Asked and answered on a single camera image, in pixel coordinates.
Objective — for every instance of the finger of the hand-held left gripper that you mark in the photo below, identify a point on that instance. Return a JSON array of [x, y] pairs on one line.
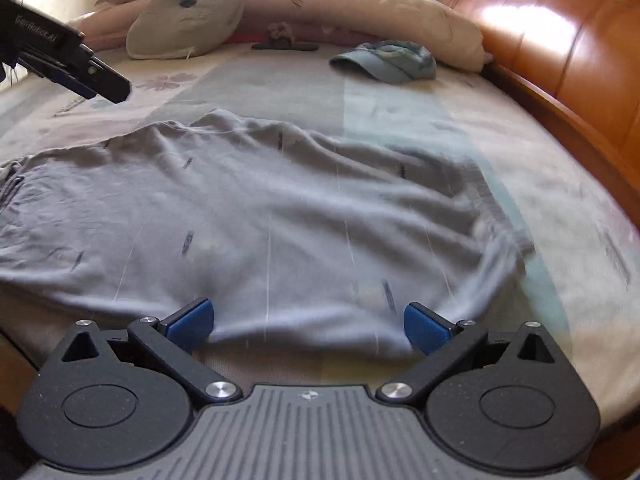
[[70, 80], [107, 82]]

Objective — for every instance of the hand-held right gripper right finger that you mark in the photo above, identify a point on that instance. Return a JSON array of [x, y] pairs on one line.
[[425, 327]]

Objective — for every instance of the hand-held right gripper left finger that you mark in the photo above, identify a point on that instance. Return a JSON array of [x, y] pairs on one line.
[[192, 325]]

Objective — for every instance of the grey pants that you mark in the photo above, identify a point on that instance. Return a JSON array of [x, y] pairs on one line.
[[250, 235]]

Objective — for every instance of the grey cat face cushion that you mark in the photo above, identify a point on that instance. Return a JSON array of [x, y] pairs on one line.
[[185, 20]]

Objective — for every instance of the brown hair scrunchie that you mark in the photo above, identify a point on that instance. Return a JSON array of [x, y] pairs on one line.
[[281, 32]]

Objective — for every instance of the black phone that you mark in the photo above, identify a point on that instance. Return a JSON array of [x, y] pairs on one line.
[[300, 47]]

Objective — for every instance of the blue cap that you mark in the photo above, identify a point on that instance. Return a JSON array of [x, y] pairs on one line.
[[390, 62]]

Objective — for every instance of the pink floral quilt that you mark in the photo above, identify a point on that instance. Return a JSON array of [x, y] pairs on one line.
[[375, 15]]

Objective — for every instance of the wooden headboard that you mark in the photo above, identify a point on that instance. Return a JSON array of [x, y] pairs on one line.
[[565, 50]]

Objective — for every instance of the wooden bed frame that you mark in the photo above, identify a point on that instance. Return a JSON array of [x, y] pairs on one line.
[[15, 367]]

